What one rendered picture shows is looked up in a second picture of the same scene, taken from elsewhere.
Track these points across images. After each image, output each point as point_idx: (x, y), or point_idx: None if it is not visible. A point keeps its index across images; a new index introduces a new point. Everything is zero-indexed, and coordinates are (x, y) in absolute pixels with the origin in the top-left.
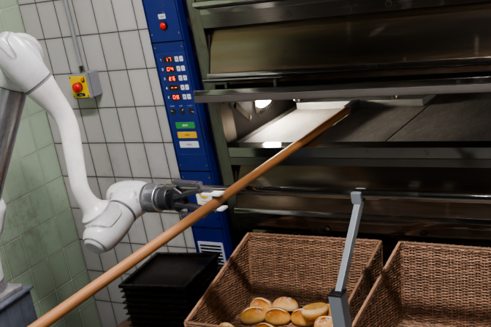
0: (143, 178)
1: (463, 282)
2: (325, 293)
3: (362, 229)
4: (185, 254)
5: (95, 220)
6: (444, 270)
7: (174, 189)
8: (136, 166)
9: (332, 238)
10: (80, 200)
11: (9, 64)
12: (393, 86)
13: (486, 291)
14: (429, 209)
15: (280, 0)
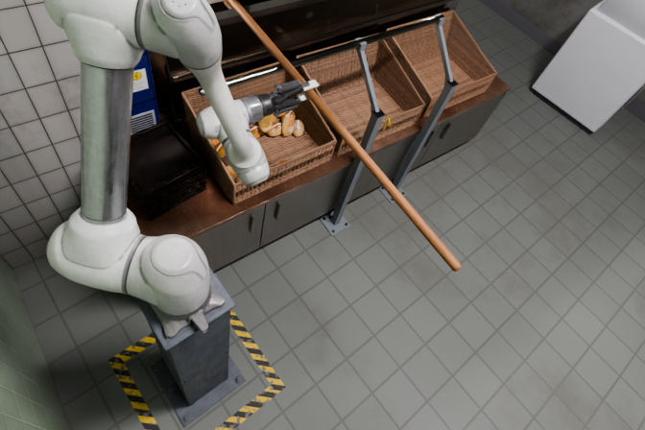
0: (43, 84)
1: (332, 67)
2: None
3: (270, 56)
4: (138, 135)
5: (260, 159)
6: (322, 64)
7: (276, 96)
8: (31, 74)
9: (253, 70)
10: (250, 151)
11: (208, 39)
12: None
13: (343, 67)
14: (319, 30)
15: None
